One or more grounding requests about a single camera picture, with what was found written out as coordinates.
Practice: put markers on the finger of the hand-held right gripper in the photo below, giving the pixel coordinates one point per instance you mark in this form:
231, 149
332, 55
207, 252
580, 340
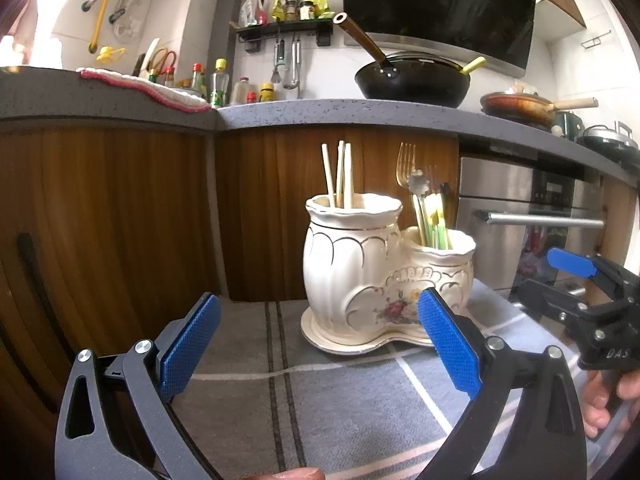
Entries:
570, 260
555, 305

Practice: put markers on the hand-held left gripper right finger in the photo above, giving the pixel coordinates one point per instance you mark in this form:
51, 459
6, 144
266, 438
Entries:
447, 345

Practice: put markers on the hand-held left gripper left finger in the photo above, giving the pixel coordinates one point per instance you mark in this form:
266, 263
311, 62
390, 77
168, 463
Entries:
192, 342

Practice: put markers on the white ceramic utensil holder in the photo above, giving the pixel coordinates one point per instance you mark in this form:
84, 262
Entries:
350, 270

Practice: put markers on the yellow plastic spoon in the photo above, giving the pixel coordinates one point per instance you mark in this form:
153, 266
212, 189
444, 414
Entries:
433, 220

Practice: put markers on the pale wooden chopstick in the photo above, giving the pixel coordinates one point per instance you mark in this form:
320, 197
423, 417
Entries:
328, 175
348, 175

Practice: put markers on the pair of wooden chopsticks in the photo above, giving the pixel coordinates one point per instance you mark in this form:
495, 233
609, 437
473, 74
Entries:
340, 175

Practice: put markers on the person's right hand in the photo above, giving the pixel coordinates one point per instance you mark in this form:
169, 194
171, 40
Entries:
595, 410

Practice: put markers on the person's left hand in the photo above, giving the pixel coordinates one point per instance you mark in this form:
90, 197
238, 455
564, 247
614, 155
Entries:
290, 475

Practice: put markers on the stainless steel oven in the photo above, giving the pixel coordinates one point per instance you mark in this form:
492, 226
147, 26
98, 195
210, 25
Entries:
500, 185

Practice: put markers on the green plastic spoon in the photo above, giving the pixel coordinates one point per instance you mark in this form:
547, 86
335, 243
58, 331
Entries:
443, 235

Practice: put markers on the black pot with lid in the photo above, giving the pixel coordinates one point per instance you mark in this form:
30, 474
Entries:
610, 140

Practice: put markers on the grey checkered tablecloth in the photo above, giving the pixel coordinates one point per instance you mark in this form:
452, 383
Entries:
325, 400

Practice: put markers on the wooden cabinet door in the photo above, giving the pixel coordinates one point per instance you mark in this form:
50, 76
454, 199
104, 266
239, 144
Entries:
265, 210
125, 210

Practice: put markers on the copper frying pan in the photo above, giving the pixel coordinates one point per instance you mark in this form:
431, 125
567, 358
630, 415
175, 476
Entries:
515, 107

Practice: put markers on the silver metal spoon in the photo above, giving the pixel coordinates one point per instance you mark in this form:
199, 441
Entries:
417, 180

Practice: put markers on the yellow spatula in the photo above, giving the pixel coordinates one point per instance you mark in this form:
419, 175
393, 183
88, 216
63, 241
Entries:
472, 65

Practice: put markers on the white cloth with pink edge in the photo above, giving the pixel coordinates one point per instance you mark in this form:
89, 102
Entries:
175, 100

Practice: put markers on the white plastic jug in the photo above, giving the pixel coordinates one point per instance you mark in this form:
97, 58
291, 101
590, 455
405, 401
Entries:
243, 92

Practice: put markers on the grey speckled kitchen countertop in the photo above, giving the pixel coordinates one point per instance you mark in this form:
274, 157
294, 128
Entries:
300, 110

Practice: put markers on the yellow cap oil bottle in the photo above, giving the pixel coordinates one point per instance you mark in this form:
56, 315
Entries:
220, 87

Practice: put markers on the yellow lid jar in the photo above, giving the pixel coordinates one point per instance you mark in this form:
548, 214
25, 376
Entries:
266, 94

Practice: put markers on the red cap sauce bottle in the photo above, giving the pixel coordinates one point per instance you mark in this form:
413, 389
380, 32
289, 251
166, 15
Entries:
198, 80

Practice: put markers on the small red cap bottle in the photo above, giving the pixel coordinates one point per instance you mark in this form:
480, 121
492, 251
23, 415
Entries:
170, 77

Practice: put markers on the hanging metal ladle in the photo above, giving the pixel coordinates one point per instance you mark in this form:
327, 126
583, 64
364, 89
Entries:
293, 70

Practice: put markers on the black range hood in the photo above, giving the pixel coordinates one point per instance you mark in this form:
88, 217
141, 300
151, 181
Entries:
440, 0

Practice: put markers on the yellow plastic clip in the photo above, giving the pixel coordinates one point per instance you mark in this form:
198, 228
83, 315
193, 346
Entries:
111, 54

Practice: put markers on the clear plastic bag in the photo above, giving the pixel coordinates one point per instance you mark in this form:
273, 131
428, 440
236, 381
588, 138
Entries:
252, 12

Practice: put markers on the spice jar with black lid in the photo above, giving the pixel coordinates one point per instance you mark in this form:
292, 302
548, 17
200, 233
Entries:
292, 7

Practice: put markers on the green snack packet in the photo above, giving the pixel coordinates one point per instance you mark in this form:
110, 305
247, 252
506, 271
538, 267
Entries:
317, 2

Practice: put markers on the black wall rack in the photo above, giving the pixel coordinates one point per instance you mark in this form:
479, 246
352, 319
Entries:
285, 27

